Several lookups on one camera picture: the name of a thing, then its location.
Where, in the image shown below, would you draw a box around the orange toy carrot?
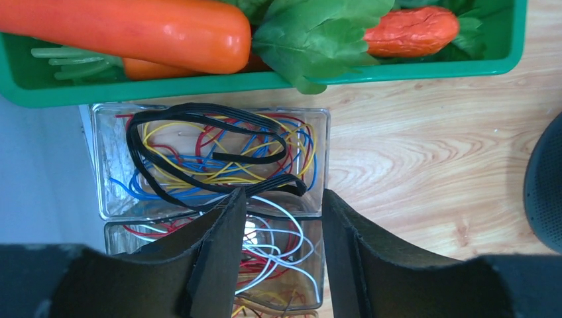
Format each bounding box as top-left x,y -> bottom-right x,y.
1,1 -> 251,74

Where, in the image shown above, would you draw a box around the green toy long beans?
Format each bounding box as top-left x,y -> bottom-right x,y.
30,46 -> 124,83

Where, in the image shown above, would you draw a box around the clear box of wires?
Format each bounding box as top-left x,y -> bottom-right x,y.
89,103 -> 330,221

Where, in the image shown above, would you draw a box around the green plastic tray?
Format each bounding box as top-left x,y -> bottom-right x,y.
1,1 -> 528,109

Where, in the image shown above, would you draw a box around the dark grey cable spool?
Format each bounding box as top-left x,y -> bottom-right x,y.
524,115 -> 561,253

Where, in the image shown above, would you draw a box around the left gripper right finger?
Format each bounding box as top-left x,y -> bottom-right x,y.
322,189 -> 514,317

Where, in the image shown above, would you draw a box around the orange toy sausage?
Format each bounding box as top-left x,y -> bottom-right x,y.
363,6 -> 461,58

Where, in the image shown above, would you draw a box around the green toy leaf vegetable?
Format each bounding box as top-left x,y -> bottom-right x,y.
233,1 -> 485,94

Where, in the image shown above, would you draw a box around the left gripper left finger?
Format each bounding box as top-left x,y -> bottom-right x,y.
49,189 -> 246,317

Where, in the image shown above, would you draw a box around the black cable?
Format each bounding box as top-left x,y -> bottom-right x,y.
125,102 -> 308,209

